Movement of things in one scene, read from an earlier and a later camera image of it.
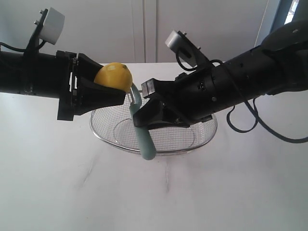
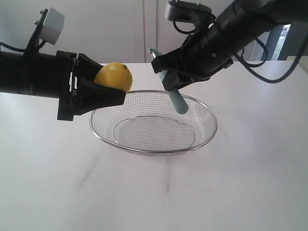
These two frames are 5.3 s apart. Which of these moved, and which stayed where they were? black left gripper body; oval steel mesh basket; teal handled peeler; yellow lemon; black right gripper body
Moved: teal handled peeler; black right gripper body
Stayed: oval steel mesh basket; black left gripper body; yellow lemon
